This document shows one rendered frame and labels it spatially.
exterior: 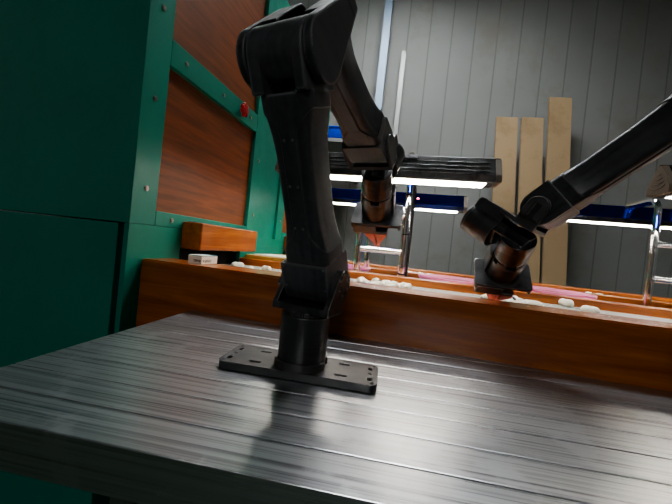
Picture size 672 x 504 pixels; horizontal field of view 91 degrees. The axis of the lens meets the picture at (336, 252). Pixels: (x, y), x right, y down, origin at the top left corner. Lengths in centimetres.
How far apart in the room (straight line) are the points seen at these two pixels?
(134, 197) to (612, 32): 397
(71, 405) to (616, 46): 416
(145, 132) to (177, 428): 65
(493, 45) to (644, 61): 124
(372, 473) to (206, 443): 13
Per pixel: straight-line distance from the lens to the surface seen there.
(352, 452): 32
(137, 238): 84
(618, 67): 407
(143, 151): 85
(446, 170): 94
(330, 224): 41
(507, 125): 325
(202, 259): 79
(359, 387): 42
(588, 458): 42
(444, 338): 63
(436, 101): 350
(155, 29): 93
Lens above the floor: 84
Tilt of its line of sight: 1 degrees down
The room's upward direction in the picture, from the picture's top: 6 degrees clockwise
